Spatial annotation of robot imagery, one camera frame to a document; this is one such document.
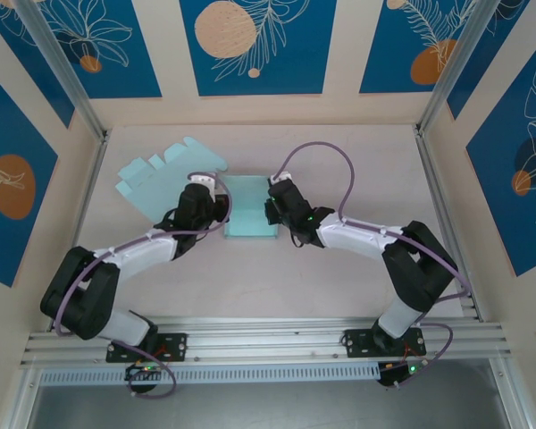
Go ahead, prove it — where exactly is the grey slotted cable duct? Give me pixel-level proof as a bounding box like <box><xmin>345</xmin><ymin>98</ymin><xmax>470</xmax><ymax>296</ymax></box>
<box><xmin>38</xmin><ymin>360</ymin><xmax>381</xmax><ymax>387</ymax></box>

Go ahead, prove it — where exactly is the aluminium side rail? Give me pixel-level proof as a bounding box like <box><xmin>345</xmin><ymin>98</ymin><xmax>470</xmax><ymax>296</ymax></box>
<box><xmin>413</xmin><ymin>124</ymin><xmax>482</xmax><ymax>322</ymax></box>
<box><xmin>24</xmin><ymin>129</ymin><xmax>113</xmax><ymax>341</ymax></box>

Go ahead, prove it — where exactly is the blue poster with peach circle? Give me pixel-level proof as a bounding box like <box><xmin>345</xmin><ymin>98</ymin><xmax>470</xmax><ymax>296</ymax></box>
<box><xmin>180</xmin><ymin>0</ymin><xmax>339</xmax><ymax>97</ymax></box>

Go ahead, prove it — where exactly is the blue poster with flower outline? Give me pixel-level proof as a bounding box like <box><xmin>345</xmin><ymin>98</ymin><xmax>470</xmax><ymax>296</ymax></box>
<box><xmin>466</xmin><ymin>42</ymin><xmax>536</xmax><ymax>278</ymax></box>

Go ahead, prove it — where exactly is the aluminium corner post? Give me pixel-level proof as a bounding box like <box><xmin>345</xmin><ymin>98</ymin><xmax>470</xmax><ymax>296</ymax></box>
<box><xmin>15</xmin><ymin>0</ymin><xmax>111</xmax><ymax>140</ymax></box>
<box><xmin>417</xmin><ymin>0</ymin><xmax>499</xmax><ymax>135</ymax></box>

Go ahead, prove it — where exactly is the blue poster with fern leaf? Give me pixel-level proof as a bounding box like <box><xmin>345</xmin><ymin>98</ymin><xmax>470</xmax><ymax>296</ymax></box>
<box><xmin>359</xmin><ymin>0</ymin><xmax>483</xmax><ymax>95</ymax></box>

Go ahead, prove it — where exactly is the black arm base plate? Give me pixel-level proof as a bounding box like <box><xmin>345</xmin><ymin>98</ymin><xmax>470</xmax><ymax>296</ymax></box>
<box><xmin>341</xmin><ymin>327</ymin><xmax>429</xmax><ymax>359</ymax></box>
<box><xmin>105</xmin><ymin>332</ymin><xmax>189</xmax><ymax>364</ymax></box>

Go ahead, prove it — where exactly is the light teal paper box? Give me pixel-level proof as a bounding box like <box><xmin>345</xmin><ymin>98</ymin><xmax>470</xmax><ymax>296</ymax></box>
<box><xmin>222</xmin><ymin>174</ymin><xmax>281</xmax><ymax>240</ymax></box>
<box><xmin>114</xmin><ymin>136</ymin><xmax>230</xmax><ymax>224</ymax></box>

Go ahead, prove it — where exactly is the aluminium frame bar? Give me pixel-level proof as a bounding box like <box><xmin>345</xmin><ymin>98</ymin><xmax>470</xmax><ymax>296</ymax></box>
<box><xmin>0</xmin><ymin>366</ymin><xmax>42</xmax><ymax>429</ymax></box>
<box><xmin>489</xmin><ymin>357</ymin><xmax>536</xmax><ymax>429</ymax></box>

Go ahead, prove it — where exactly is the wide aluminium base beam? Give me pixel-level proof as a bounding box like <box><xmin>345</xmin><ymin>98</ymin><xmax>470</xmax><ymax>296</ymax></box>
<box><xmin>20</xmin><ymin>315</ymin><xmax>514</xmax><ymax>368</ymax></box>

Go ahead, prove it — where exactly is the black controller board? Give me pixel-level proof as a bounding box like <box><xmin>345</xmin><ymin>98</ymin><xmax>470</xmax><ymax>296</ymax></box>
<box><xmin>123</xmin><ymin>362</ymin><xmax>164</xmax><ymax>383</ymax></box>
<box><xmin>377</xmin><ymin>360</ymin><xmax>425</xmax><ymax>389</ymax></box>

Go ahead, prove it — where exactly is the grey metal panel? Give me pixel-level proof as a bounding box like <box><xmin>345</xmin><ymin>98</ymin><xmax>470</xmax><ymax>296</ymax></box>
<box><xmin>26</xmin><ymin>359</ymin><xmax>508</xmax><ymax>429</ymax></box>

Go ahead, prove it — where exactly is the blue wall poster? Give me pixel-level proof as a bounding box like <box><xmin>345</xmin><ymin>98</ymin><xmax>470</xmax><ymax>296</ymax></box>
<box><xmin>0</xmin><ymin>8</ymin><xmax>76</xmax><ymax>130</ymax></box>
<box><xmin>446</xmin><ymin>0</ymin><xmax>536</xmax><ymax>121</ymax></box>

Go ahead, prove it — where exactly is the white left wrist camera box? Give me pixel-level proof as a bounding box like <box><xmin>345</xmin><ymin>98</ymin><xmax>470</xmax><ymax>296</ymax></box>
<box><xmin>188</xmin><ymin>172</ymin><xmax>221</xmax><ymax>198</ymax></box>

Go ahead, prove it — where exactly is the blue poster with orange circle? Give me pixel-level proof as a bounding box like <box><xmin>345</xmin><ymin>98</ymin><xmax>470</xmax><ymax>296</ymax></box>
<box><xmin>0</xmin><ymin>62</ymin><xmax>60</xmax><ymax>288</ymax></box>

